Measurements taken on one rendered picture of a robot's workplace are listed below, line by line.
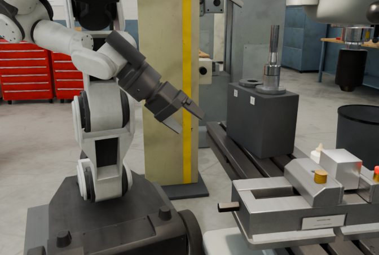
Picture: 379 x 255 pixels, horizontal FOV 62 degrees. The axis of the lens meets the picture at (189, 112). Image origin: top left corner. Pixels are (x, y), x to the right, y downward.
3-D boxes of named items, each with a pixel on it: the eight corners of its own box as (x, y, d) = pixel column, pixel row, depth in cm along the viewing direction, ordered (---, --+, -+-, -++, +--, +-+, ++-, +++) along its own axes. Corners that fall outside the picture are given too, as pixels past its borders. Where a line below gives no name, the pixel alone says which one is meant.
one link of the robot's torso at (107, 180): (79, 186, 135) (69, 87, 108) (126, 176, 142) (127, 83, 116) (83, 215, 123) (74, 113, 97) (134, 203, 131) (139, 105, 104)
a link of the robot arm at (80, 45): (112, 84, 75) (65, 67, 78) (132, 62, 80) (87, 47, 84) (108, 62, 70) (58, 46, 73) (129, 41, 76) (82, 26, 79)
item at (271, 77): (282, 87, 95) (283, 68, 93) (271, 89, 92) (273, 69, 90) (269, 84, 98) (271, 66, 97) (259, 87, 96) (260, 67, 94)
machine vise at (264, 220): (249, 251, 57) (252, 197, 54) (228, 204, 71) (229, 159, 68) (422, 233, 62) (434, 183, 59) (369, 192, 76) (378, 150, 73)
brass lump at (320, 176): (317, 184, 58) (318, 175, 58) (311, 178, 60) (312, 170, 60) (328, 183, 59) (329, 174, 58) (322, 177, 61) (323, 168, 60)
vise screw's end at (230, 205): (219, 214, 62) (219, 206, 61) (217, 209, 64) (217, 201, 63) (239, 212, 63) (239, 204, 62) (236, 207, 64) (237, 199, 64)
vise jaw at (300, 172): (312, 207, 58) (314, 188, 57) (283, 175, 70) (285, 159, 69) (342, 205, 59) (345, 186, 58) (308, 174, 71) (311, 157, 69)
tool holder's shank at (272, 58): (280, 64, 93) (283, 25, 90) (273, 65, 91) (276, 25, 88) (271, 63, 95) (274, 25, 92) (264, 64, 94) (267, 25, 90)
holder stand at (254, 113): (260, 159, 94) (264, 93, 88) (225, 134, 113) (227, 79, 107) (294, 153, 98) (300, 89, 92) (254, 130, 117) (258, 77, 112)
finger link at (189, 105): (199, 122, 78) (181, 106, 76) (205, 113, 80) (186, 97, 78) (203, 120, 77) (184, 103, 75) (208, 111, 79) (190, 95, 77)
